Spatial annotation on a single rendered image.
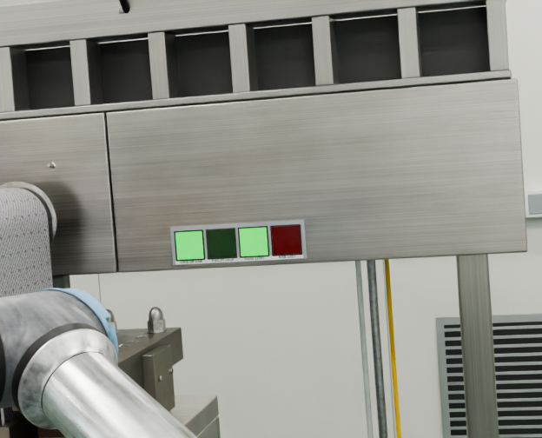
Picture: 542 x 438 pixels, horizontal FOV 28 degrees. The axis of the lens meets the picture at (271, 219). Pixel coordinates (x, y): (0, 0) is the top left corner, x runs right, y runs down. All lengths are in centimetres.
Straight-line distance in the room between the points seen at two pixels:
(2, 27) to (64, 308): 104
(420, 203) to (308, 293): 245
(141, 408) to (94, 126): 107
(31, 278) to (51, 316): 77
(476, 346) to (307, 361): 233
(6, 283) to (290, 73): 64
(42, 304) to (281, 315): 324
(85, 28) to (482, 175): 77
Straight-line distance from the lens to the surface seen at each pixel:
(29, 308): 117
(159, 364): 186
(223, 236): 197
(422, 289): 429
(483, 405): 213
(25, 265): 190
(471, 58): 200
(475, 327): 210
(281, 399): 444
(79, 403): 108
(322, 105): 194
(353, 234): 194
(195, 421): 193
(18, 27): 212
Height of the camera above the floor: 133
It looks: 3 degrees down
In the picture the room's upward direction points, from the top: 4 degrees counter-clockwise
